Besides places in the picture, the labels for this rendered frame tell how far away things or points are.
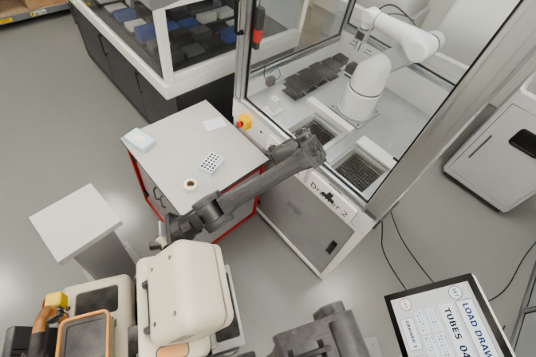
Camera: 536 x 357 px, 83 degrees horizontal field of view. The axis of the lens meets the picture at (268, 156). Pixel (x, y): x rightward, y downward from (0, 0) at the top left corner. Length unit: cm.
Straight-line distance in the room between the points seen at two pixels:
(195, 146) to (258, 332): 120
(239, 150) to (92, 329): 105
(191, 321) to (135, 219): 176
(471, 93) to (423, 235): 194
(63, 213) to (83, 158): 125
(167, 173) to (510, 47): 145
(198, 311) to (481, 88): 89
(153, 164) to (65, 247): 54
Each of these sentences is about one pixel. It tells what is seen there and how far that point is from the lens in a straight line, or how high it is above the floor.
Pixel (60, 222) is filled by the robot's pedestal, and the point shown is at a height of 76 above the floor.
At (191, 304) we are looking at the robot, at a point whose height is 139.
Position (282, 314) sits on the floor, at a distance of 218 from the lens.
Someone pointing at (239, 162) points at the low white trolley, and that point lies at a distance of 169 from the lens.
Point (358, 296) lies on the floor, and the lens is 235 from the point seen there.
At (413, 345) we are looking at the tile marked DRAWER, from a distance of 128.
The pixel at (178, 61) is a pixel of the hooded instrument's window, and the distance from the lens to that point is 191.
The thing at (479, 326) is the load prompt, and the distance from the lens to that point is 123.
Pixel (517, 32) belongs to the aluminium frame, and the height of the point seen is 183.
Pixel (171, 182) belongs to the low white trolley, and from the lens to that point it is 163.
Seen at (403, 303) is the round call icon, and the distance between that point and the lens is 129.
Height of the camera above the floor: 211
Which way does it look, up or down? 50 degrees down
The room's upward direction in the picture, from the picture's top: 12 degrees clockwise
